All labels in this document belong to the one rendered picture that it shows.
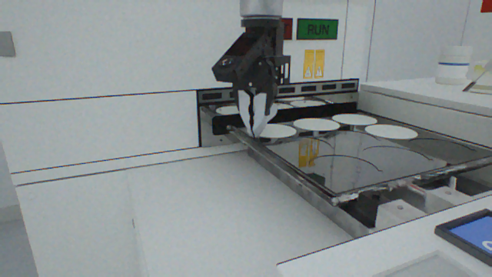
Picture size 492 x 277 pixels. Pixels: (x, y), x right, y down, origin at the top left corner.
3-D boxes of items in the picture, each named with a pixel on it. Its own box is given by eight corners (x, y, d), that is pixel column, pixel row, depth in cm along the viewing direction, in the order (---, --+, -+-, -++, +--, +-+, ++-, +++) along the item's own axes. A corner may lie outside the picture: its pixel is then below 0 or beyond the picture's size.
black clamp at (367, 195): (356, 208, 40) (358, 189, 39) (369, 204, 40) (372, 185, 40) (377, 221, 36) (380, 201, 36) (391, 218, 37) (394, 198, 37)
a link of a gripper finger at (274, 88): (277, 115, 57) (278, 65, 55) (272, 117, 56) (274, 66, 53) (255, 111, 60) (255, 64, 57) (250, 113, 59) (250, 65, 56)
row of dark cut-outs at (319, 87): (198, 102, 69) (197, 91, 69) (355, 89, 86) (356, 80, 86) (199, 103, 69) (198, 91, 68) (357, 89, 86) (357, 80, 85)
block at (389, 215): (374, 226, 36) (378, 203, 35) (396, 219, 38) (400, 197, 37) (439, 271, 29) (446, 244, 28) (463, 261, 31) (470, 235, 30)
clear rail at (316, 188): (224, 129, 70) (224, 123, 69) (230, 128, 70) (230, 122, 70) (333, 210, 38) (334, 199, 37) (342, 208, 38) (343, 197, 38)
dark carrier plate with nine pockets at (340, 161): (233, 128, 69) (233, 125, 69) (356, 112, 83) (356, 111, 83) (335, 198, 40) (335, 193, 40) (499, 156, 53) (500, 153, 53)
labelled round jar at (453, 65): (428, 81, 87) (435, 46, 84) (445, 80, 90) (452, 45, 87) (453, 85, 81) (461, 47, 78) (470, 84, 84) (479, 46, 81)
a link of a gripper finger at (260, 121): (281, 134, 63) (283, 87, 60) (265, 141, 59) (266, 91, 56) (268, 131, 65) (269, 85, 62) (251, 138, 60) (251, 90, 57)
